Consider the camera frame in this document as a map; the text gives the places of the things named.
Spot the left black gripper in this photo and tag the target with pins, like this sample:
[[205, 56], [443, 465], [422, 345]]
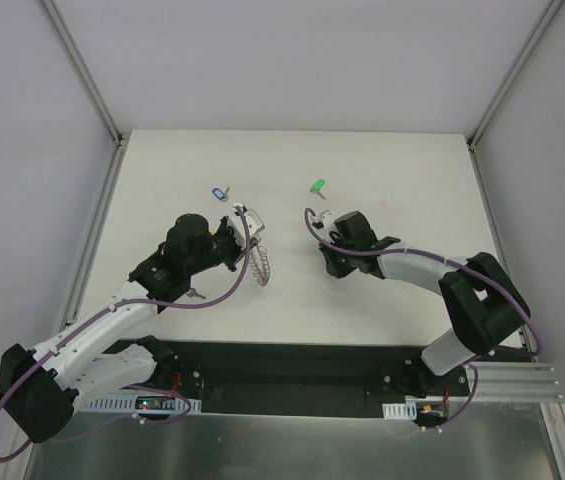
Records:
[[232, 243]]

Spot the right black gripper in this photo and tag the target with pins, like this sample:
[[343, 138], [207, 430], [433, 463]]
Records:
[[335, 259]]

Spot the metal disc keyring holder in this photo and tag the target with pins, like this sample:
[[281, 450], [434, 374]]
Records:
[[260, 265]]

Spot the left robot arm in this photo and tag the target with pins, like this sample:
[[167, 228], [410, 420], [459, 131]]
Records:
[[41, 388]]

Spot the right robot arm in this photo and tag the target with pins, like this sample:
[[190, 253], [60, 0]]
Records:
[[483, 305]]

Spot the key with yellow tag lower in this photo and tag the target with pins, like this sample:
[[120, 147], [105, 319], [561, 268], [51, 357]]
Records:
[[193, 293]]

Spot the key with blue outlined tag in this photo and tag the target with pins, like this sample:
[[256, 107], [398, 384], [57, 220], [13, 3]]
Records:
[[221, 194]]

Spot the key with green tag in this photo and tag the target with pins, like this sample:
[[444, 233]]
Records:
[[316, 188]]

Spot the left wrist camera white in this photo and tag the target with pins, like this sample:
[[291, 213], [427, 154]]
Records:
[[246, 223]]

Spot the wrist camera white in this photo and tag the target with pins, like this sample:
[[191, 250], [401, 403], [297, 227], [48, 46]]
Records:
[[246, 223], [324, 220]]

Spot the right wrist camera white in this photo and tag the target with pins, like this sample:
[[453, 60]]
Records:
[[324, 220]]

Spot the left aluminium frame post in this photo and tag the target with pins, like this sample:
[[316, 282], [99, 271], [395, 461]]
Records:
[[77, 62]]

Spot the aluminium frame post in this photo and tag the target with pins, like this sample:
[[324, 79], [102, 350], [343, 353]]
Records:
[[77, 62], [541, 26]]

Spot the right aluminium frame post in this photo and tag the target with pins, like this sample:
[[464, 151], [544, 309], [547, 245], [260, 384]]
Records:
[[541, 26]]

